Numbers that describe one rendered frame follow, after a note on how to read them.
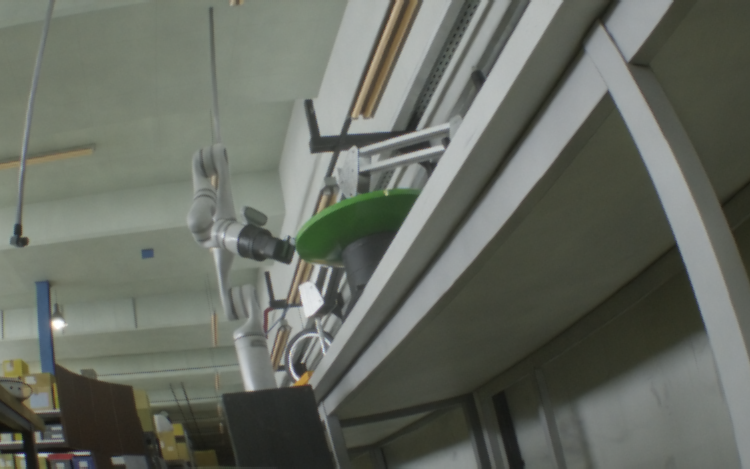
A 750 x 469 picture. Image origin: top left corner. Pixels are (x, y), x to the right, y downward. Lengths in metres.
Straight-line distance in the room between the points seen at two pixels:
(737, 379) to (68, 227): 6.86
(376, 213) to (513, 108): 0.56
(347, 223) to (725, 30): 0.82
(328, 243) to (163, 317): 8.84
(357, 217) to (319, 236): 0.09
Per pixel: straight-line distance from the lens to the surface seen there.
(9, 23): 4.34
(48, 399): 6.77
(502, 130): 0.72
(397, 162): 1.70
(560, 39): 0.61
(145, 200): 7.01
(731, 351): 0.50
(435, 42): 2.67
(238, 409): 1.56
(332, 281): 1.82
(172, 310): 10.04
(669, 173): 0.53
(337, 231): 1.21
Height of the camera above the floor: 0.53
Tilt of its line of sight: 23 degrees up
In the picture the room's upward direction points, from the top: 15 degrees counter-clockwise
